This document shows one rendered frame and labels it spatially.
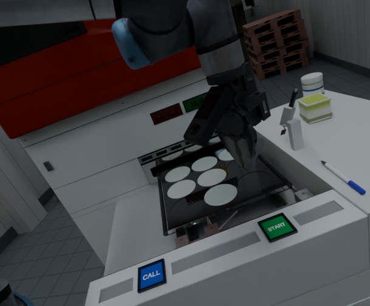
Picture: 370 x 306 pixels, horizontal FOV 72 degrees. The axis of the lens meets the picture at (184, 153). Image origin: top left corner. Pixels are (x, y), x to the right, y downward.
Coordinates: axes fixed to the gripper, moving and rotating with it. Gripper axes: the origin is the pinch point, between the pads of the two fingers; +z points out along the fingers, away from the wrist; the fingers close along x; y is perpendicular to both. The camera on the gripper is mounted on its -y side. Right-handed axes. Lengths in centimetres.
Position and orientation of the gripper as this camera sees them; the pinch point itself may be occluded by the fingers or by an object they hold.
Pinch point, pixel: (245, 167)
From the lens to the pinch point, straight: 54.4
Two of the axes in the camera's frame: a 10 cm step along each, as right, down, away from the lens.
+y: 7.3, -5.2, 4.4
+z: 3.5, 8.4, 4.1
